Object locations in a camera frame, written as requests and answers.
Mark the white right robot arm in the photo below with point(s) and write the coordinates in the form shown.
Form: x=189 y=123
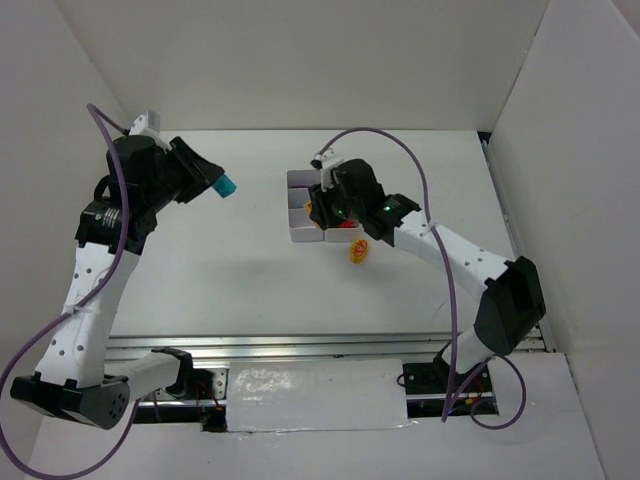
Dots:
x=508 y=292

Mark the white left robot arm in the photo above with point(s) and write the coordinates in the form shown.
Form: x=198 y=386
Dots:
x=70 y=381

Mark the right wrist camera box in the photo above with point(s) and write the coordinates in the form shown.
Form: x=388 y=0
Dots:
x=325 y=163

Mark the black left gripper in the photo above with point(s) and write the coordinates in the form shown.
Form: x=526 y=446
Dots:
x=185 y=167

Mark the teal and yellow brick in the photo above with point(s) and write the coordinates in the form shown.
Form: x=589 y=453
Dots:
x=224 y=186

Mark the orange butterfly block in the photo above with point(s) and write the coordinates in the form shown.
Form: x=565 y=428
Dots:
x=358 y=251

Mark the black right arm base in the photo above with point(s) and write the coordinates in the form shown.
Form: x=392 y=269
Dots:
x=429 y=380

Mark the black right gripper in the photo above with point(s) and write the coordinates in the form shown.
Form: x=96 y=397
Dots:
x=316 y=211

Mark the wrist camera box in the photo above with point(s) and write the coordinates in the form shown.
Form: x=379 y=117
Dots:
x=147 y=123
x=325 y=163

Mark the white cover board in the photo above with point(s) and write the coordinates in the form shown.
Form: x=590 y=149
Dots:
x=335 y=395

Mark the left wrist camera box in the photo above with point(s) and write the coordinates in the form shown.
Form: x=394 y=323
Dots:
x=147 y=123

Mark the white left divided container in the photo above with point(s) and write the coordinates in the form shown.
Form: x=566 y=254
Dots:
x=301 y=228

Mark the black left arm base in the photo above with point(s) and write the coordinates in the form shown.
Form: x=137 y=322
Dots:
x=209 y=383

